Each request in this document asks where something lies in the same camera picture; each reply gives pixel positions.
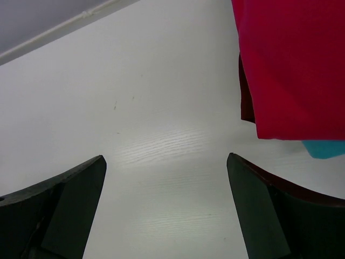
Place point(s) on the teal folded t shirt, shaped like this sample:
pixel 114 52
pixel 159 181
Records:
pixel 323 149

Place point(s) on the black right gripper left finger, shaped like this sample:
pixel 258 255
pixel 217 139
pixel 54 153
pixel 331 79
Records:
pixel 53 218

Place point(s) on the red t shirt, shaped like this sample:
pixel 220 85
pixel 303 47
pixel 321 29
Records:
pixel 293 58

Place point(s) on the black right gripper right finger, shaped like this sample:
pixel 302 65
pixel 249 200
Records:
pixel 279 219

